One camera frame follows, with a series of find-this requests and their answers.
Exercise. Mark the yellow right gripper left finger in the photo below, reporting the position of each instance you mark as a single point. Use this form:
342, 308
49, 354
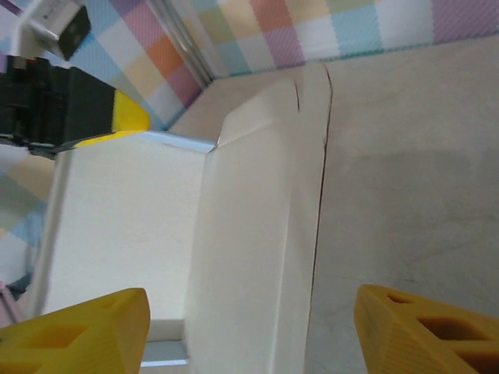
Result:
78, 339

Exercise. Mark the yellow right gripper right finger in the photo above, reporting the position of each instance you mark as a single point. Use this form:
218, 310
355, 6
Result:
421, 335

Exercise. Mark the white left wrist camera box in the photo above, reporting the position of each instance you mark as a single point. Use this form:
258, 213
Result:
50, 23

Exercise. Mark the white paper box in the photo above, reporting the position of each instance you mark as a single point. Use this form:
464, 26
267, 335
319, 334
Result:
241, 233

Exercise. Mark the aluminium frame post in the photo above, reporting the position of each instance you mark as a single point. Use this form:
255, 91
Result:
183, 39

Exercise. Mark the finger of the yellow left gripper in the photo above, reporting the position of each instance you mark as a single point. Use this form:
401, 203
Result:
130, 115
109, 138

